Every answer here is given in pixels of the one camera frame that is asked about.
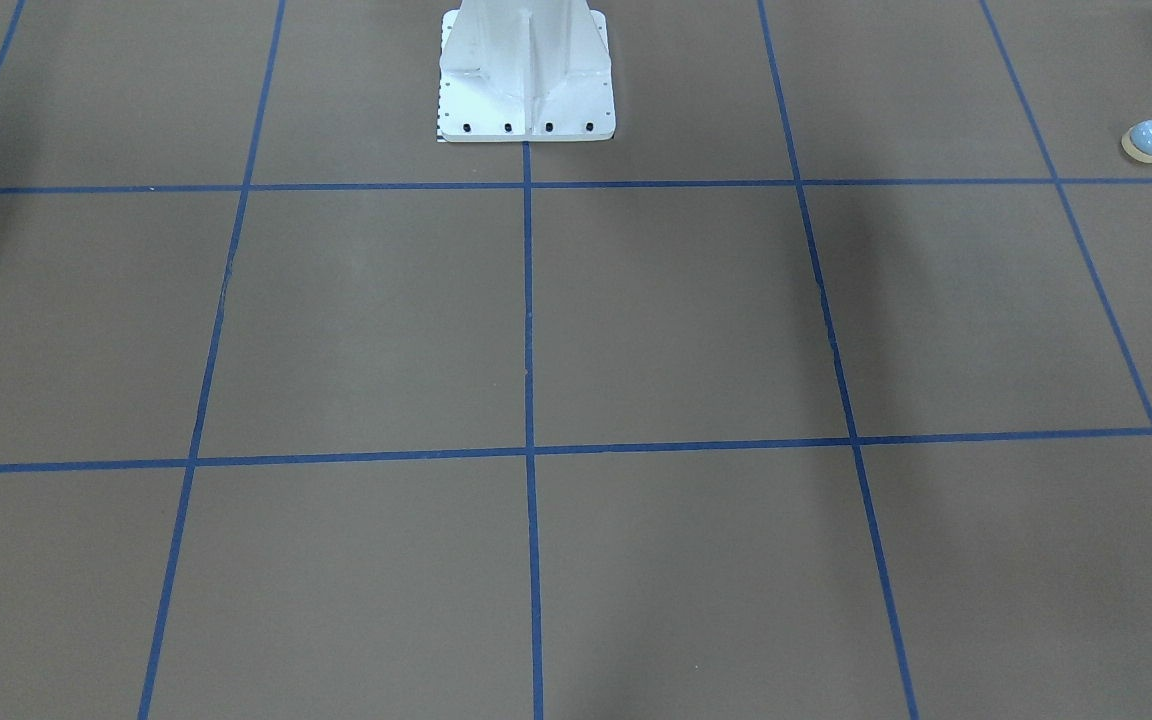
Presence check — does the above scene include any white camera stand pedestal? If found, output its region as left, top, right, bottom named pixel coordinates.
left=435, top=1, right=617, bottom=143

